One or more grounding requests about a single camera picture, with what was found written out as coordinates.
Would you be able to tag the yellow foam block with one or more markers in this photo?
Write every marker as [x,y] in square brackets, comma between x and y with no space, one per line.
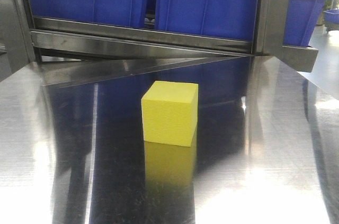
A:
[170,113]

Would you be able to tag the blue plastic bin middle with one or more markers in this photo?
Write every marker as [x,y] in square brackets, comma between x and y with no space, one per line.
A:
[230,19]

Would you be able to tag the blue plastic bin right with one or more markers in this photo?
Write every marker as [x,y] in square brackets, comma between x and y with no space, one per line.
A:
[302,17]

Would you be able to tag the distant blue bin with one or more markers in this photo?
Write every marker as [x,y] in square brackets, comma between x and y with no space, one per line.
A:
[332,16]

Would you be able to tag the stainless steel shelf frame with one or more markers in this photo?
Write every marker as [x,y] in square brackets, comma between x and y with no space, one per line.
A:
[26,39]

